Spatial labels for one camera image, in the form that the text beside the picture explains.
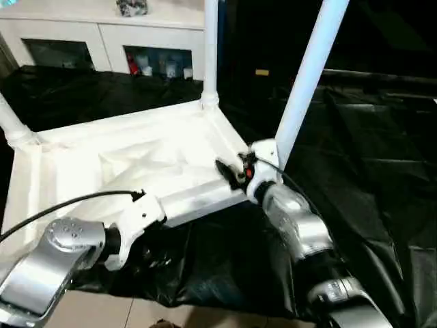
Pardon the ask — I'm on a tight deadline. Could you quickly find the white plastic table top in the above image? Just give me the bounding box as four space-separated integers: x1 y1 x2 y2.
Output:
0 101 252 262

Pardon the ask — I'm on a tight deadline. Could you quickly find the black plastic mat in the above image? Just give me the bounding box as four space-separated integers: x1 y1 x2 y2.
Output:
0 64 437 328

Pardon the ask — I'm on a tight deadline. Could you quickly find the grey object on cabinet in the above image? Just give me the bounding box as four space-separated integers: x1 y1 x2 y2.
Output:
115 0 150 17

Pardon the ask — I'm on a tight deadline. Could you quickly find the white glass-door cabinet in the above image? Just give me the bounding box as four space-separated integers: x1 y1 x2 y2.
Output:
0 0 208 80

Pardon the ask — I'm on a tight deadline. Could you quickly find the grey curtain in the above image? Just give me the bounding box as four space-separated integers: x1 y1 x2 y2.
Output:
0 32 18 71

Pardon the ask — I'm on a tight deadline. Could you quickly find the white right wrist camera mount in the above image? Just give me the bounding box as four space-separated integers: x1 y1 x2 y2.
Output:
244 139 285 206

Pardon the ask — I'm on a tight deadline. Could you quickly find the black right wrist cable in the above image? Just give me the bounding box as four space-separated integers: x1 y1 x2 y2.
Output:
254 155 410 328

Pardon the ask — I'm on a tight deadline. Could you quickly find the blue vertical post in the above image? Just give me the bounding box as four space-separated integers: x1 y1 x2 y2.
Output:
216 0 230 83

